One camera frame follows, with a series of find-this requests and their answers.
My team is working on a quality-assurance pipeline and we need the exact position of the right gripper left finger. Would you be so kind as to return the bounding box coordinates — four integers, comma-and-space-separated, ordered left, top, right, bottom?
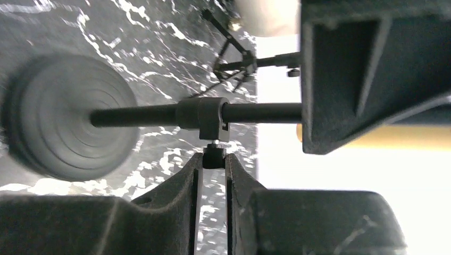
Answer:
1, 153, 203, 254

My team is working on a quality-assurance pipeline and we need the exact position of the beige microphone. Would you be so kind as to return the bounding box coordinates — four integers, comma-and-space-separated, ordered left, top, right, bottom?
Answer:
3, 53, 451, 182

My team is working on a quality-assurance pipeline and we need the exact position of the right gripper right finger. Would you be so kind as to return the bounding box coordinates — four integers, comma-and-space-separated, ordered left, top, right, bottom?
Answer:
225, 154, 407, 254

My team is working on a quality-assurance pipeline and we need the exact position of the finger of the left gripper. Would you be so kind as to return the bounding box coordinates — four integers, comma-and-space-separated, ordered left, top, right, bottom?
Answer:
300, 1, 450, 155

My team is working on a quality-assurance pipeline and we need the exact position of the black tripod microphone stand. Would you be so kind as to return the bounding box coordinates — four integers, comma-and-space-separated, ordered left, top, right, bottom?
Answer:
190, 9, 300, 98

